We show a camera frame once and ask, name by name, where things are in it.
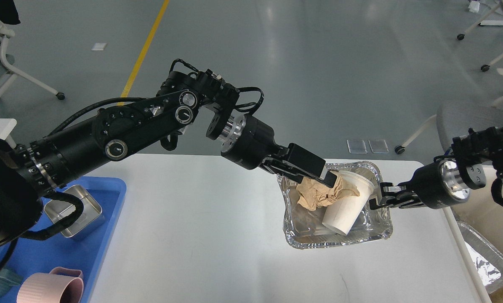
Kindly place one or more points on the brown paper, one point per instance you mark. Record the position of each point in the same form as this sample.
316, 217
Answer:
313, 195

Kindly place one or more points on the pink HOME mug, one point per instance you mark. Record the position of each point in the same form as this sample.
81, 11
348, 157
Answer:
60, 285

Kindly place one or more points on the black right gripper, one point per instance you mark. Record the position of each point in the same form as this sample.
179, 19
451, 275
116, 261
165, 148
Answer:
437, 185

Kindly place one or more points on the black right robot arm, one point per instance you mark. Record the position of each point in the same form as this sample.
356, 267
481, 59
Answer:
470, 153

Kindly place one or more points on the grey office chair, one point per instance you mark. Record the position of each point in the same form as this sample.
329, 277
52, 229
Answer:
453, 119

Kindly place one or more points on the white bin at right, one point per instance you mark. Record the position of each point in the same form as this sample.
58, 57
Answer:
485, 216

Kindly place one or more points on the aluminium foil tray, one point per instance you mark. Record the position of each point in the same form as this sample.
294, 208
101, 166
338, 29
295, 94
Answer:
303, 228

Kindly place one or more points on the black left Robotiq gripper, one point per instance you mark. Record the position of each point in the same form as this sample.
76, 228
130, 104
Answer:
251, 144

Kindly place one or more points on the blue plastic tray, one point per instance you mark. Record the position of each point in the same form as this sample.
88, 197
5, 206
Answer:
86, 254

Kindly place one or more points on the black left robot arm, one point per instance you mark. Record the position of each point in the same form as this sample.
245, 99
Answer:
116, 128

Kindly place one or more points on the white paper cup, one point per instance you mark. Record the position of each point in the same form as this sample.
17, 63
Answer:
341, 215

